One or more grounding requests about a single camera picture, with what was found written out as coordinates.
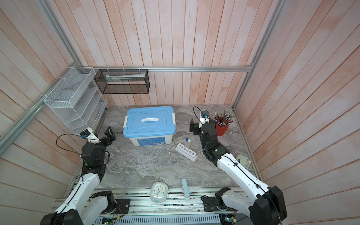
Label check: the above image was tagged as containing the blue plastic bin lid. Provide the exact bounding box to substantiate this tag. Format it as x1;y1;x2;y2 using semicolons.
123;106;176;138

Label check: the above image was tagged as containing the black wire mesh basket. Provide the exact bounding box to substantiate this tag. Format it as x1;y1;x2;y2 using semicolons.
94;68;150;94

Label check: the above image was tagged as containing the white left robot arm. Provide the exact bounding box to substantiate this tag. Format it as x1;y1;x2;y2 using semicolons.
40;127;117;225

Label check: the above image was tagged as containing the bundle of pencils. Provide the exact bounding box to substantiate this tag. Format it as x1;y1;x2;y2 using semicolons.
214;110;233;127

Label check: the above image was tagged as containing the white plastic storage bin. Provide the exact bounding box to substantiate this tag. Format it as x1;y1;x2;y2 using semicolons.
129;133;175;146

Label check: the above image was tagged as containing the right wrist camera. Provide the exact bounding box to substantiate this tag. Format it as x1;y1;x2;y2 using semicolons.
199;110;210;128

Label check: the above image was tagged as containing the round white clock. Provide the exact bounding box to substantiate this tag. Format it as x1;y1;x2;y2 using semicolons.
150;182;169;203

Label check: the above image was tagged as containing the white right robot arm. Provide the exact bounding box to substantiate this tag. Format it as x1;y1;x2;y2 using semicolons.
189;121;287;225

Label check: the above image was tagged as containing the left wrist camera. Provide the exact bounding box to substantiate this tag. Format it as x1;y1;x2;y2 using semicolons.
80;127;100;144

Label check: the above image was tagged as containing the light blue stapler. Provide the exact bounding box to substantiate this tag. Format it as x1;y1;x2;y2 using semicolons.
181;178;190;199

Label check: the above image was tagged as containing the red pencil cup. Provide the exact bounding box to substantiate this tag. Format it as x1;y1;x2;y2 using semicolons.
216;124;229;137

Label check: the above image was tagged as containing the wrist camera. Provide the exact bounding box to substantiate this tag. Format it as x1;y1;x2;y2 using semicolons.
199;110;210;128
80;127;100;144

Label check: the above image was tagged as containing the white wire mesh shelf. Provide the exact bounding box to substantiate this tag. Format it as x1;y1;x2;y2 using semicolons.
44;67;108;135

